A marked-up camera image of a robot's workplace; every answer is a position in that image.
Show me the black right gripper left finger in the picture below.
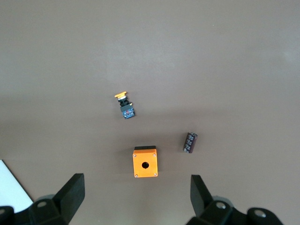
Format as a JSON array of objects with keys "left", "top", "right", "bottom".
[{"left": 0, "top": 172, "right": 85, "bottom": 225}]

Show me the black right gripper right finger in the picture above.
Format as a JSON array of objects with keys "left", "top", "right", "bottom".
[{"left": 186, "top": 174, "right": 283, "bottom": 225}]

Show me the white drawer cabinet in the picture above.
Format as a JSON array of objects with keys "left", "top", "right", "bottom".
[{"left": 0, "top": 159, "right": 35, "bottom": 210}]

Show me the yellow mushroom push button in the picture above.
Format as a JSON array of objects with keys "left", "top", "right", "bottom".
[{"left": 114, "top": 90, "right": 135, "bottom": 120}]

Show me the small black connector block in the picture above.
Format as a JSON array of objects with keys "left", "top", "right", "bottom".
[{"left": 182, "top": 132, "right": 199, "bottom": 154}]

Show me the orange button enclosure box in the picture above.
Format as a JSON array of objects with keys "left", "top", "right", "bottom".
[{"left": 132, "top": 145, "right": 159, "bottom": 179}]

